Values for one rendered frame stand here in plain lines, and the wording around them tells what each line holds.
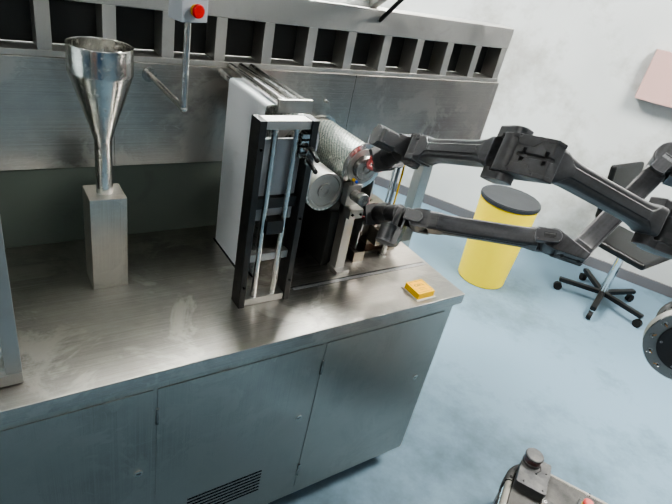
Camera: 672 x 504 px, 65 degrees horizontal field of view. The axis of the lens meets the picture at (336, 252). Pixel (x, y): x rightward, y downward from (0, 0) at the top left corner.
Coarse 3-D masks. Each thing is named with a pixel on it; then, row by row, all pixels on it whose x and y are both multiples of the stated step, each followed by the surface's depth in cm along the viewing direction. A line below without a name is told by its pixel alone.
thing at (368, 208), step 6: (366, 204) 167; (372, 204) 168; (378, 204) 169; (384, 204) 171; (366, 210) 167; (372, 210) 168; (378, 210) 165; (366, 216) 167; (372, 216) 168; (378, 216) 165; (366, 222) 167; (372, 222) 168; (378, 222) 169
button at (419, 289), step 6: (408, 282) 173; (414, 282) 173; (420, 282) 174; (408, 288) 172; (414, 288) 170; (420, 288) 171; (426, 288) 172; (432, 288) 172; (414, 294) 170; (420, 294) 168; (426, 294) 170; (432, 294) 172
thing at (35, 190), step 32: (0, 192) 143; (32, 192) 148; (64, 192) 152; (128, 192) 162; (160, 192) 168; (192, 192) 174; (32, 224) 152; (64, 224) 157; (128, 224) 168; (160, 224) 174; (192, 224) 181
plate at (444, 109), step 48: (0, 96) 131; (48, 96) 137; (144, 96) 150; (192, 96) 157; (336, 96) 184; (384, 96) 195; (432, 96) 208; (480, 96) 223; (0, 144) 137; (48, 144) 143; (144, 144) 157; (192, 144) 165
